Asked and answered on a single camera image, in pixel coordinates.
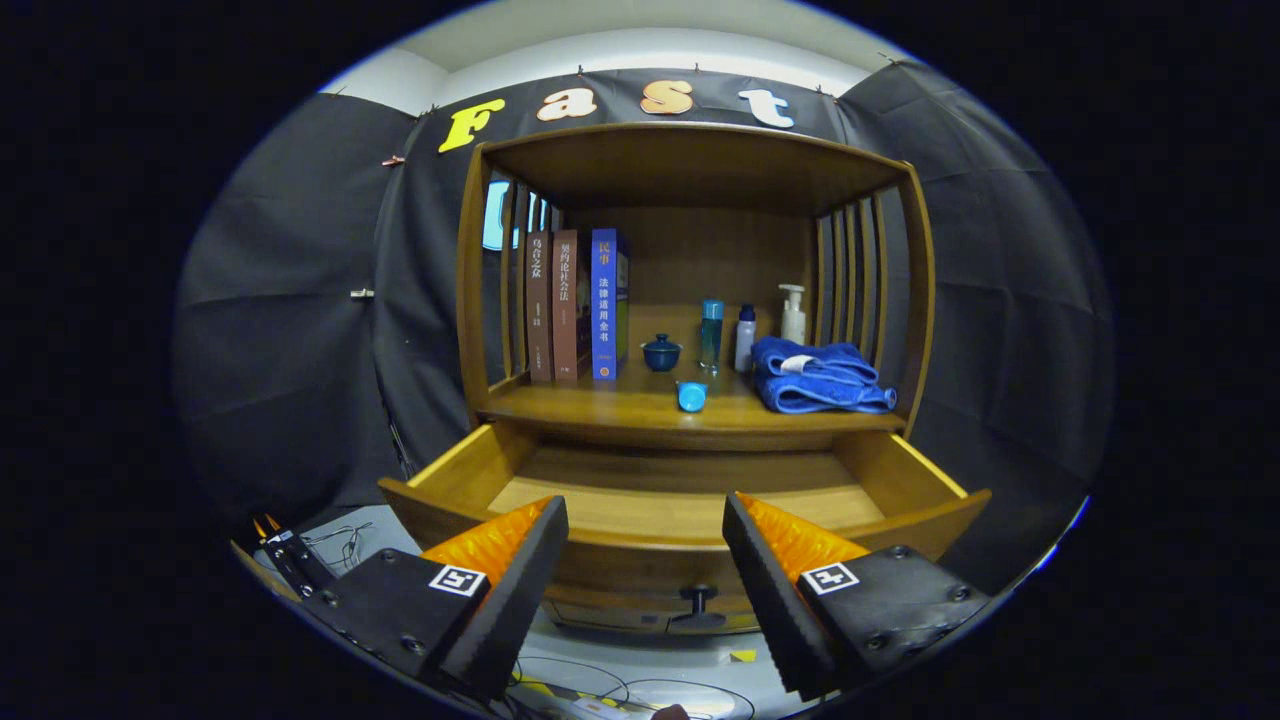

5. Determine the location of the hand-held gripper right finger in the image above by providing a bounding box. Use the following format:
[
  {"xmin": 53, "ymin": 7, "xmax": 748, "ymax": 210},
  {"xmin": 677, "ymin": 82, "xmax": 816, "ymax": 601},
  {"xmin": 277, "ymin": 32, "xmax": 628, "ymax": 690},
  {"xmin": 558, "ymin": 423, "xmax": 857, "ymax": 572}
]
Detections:
[{"xmin": 722, "ymin": 491, "xmax": 991, "ymax": 701}]

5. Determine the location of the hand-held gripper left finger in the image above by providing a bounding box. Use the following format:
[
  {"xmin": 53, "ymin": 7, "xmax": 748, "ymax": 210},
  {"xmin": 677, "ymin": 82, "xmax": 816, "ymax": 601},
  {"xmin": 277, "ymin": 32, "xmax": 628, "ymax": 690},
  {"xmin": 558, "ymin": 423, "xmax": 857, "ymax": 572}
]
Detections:
[{"xmin": 300, "ymin": 494, "xmax": 570, "ymax": 701}]

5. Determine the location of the wooden drawer with black knob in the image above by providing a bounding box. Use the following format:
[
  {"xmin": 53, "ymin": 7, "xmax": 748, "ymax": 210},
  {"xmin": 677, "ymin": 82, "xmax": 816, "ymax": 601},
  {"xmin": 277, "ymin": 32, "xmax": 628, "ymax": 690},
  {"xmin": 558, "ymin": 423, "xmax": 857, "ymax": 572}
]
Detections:
[{"xmin": 378, "ymin": 420, "xmax": 993, "ymax": 633}]

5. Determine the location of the wooden cabinet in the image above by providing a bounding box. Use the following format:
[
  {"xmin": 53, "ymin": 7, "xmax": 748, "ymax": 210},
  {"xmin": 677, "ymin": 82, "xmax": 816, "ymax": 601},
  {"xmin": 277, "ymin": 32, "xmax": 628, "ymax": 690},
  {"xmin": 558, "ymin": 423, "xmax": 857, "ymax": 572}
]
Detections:
[{"xmin": 455, "ymin": 122, "xmax": 938, "ymax": 636}]

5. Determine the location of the blue folded towel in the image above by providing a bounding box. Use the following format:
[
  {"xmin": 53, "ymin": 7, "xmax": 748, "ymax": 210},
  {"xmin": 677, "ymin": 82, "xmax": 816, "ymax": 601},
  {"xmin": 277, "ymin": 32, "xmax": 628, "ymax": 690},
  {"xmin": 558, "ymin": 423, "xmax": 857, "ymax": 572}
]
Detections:
[{"xmin": 750, "ymin": 336, "xmax": 898, "ymax": 415}]

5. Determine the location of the black device with orange tips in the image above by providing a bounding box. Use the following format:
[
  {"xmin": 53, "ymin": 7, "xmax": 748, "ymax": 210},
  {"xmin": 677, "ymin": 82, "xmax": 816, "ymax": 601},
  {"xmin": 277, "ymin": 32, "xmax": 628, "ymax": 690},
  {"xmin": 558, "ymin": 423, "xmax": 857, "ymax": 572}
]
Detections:
[{"xmin": 250, "ymin": 515, "xmax": 336, "ymax": 601}]

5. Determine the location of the teal clear bottle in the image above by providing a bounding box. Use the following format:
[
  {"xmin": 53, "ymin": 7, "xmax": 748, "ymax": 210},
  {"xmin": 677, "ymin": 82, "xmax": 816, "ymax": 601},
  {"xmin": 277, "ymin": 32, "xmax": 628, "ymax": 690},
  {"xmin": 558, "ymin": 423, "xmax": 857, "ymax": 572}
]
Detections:
[{"xmin": 699, "ymin": 299, "xmax": 725, "ymax": 373}]

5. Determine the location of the dark brown book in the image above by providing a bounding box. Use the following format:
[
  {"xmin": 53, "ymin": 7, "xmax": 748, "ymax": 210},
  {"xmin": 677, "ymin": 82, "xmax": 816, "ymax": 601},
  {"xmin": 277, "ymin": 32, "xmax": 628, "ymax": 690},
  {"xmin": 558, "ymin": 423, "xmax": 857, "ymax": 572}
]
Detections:
[{"xmin": 524, "ymin": 230, "xmax": 556, "ymax": 383}]

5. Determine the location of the reddish brown book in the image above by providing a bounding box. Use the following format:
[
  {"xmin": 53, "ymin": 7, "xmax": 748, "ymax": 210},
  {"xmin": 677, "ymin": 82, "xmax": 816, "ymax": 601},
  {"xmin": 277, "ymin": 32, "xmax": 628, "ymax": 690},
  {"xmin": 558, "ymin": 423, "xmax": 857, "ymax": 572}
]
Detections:
[{"xmin": 551, "ymin": 229, "xmax": 593, "ymax": 382}]

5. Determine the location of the blue book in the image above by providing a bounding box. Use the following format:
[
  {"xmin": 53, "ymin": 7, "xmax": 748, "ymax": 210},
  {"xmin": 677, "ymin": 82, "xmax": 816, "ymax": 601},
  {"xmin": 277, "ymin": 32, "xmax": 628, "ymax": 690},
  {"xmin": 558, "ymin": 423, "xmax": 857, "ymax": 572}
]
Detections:
[{"xmin": 590, "ymin": 227, "xmax": 631, "ymax": 382}]

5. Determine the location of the black backdrop cloth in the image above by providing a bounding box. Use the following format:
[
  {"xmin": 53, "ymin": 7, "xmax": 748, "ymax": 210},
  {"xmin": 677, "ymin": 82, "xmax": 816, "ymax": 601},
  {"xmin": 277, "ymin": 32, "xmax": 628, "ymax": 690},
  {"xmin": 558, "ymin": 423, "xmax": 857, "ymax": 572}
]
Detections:
[{"xmin": 172, "ymin": 60, "xmax": 1113, "ymax": 591}]

